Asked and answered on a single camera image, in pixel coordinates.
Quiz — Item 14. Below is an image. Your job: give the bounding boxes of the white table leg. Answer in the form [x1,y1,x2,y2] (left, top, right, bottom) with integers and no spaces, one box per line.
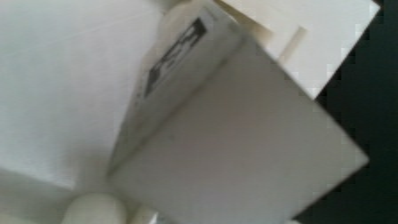
[109,0,368,224]

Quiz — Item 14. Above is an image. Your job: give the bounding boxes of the white U-shaped obstacle fence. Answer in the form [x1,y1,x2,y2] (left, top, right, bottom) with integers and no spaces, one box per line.
[221,0,381,98]

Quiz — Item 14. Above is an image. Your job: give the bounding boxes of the white square table top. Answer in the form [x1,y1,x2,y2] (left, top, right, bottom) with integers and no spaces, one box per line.
[0,0,174,224]

